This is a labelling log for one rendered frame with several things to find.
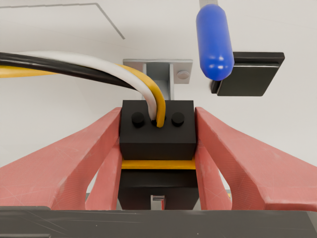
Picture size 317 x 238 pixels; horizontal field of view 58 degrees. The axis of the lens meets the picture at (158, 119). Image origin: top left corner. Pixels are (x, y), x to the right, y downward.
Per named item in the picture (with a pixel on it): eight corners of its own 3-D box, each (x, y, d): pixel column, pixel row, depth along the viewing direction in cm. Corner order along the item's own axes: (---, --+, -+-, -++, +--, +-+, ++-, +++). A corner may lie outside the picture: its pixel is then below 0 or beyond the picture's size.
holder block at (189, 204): (126, 153, 20) (123, 214, 18) (118, 111, 15) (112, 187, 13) (187, 154, 20) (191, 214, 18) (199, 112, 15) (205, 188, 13)
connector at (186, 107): (131, 145, 16) (129, 179, 15) (121, 96, 12) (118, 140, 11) (185, 145, 16) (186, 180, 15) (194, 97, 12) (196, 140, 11)
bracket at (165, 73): (125, 80, 21) (121, 143, 18) (122, 58, 19) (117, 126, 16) (188, 81, 21) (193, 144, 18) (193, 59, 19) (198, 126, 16)
